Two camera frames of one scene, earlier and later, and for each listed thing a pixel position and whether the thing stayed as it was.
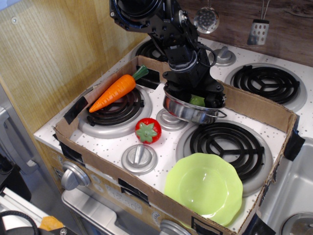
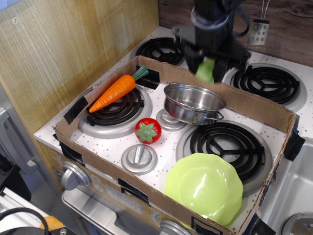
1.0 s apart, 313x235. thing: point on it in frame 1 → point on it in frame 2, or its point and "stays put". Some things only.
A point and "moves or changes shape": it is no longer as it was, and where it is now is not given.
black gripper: [199, 78] → [215, 40]
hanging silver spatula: [259, 30] stays put
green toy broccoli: [197, 100] moves or changes shape
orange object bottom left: [50, 223] stays put
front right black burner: [233, 141] stays put
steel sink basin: [287, 205] stays put
